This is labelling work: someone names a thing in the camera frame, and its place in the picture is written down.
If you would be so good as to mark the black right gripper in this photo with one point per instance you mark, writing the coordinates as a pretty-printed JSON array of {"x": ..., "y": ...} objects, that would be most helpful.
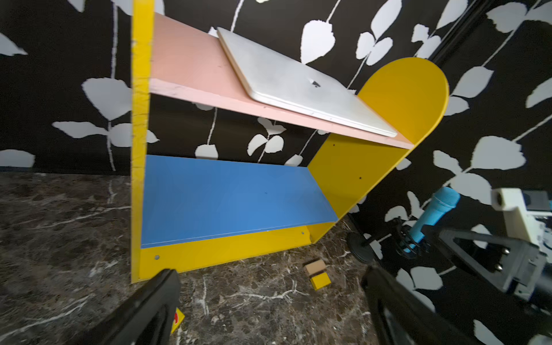
[{"x": 512, "y": 266}]

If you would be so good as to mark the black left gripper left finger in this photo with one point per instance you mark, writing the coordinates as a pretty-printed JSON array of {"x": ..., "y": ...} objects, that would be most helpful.
[{"x": 144, "y": 318}]

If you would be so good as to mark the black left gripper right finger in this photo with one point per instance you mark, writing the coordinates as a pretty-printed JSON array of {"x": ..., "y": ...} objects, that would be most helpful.
[{"x": 400, "y": 318}]

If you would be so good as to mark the silver laptop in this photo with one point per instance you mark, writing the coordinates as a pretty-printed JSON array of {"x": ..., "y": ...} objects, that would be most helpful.
[{"x": 277, "y": 80}]

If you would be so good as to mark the yellow number cube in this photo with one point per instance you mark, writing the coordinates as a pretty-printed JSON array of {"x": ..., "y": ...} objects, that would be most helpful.
[{"x": 177, "y": 321}]

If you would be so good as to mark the yellow flat block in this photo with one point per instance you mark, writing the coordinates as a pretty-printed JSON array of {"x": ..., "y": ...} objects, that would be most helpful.
[{"x": 320, "y": 280}]

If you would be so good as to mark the wooden block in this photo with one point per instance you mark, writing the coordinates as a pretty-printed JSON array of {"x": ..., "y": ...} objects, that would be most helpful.
[{"x": 314, "y": 267}]

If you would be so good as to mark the yellow two-tier toy shelf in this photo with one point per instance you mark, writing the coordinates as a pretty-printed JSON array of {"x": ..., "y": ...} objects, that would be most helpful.
[{"x": 190, "y": 213}]

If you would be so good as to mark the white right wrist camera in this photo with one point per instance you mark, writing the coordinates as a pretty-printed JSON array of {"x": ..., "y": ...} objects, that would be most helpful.
[{"x": 525, "y": 212}]

